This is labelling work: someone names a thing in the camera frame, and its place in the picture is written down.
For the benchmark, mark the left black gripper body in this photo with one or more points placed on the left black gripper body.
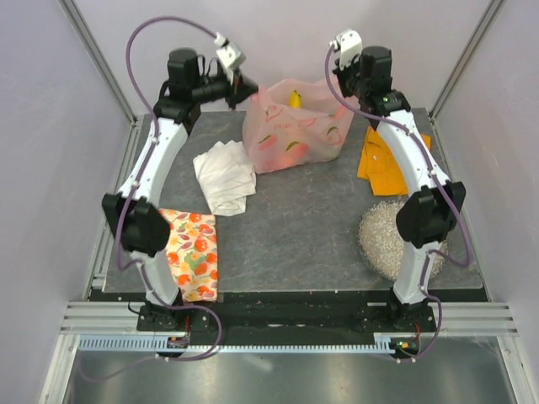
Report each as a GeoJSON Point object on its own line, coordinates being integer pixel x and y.
{"type": "Point", "coordinates": [225, 87]}

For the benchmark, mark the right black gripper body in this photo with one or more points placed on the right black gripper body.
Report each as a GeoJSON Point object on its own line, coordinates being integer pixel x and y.
{"type": "Point", "coordinates": [349, 82]}

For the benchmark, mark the pink plastic bag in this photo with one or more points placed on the pink plastic bag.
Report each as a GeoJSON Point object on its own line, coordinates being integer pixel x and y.
{"type": "Point", "coordinates": [277, 137]}

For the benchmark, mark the speckled glass plate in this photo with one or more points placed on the speckled glass plate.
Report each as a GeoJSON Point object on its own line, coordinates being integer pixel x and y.
{"type": "Point", "coordinates": [379, 241]}

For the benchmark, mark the yellow fake banana bunch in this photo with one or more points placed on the yellow fake banana bunch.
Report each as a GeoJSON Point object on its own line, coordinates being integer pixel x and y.
{"type": "Point", "coordinates": [295, 100]}

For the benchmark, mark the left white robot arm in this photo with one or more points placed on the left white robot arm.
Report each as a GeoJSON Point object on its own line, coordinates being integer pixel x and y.
{"type": "Point", "coordinates": [140, 231]}

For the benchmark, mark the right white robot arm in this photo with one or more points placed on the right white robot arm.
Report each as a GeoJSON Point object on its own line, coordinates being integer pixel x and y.
{"type": "Point", "coordinates": [434, 204]}

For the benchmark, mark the orange folded t-shirt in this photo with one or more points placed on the orange folded t-shirt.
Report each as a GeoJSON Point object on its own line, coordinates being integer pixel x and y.
{"type": "Point", "coordinates": [379, 167]}

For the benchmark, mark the white folded cloth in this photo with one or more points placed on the white folded cloth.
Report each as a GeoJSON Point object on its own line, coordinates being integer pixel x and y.
{"type": "Point", "coordinates": [226, 178]}

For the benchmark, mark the floral patterned cloth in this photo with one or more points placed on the floral patterned cloth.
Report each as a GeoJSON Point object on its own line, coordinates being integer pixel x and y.
{"type": "Point", "coordinates": [192, 254]}

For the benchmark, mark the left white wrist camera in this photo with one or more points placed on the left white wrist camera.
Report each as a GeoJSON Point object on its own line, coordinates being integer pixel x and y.
{"type": "Point", "coordinates": [230, 56]}

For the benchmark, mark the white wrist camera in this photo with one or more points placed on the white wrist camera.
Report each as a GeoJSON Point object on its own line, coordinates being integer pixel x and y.
{"type": "Point", "coordinates": [349, 45]}
{"type": "Point", "coordinates": [230, 56]}

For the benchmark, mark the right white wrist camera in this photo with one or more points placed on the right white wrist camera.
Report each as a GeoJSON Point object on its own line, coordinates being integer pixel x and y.
{"type": "Point", "coordinates": [349, 45]}

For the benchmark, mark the aluminium frame profile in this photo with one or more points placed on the aluminium frame profile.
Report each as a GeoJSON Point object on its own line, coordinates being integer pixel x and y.
{"type": "Point", "coordinates": [91, 45]}

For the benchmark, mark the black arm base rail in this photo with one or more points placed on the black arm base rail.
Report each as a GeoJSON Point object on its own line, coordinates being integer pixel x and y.
{"type": "Point", "coordinates": [365, 312]}

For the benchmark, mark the grey slotted cable duct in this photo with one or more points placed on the grey slotted cable duct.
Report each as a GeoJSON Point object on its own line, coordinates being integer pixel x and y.
{"type": "Point", "coordinates": [166, 344]}

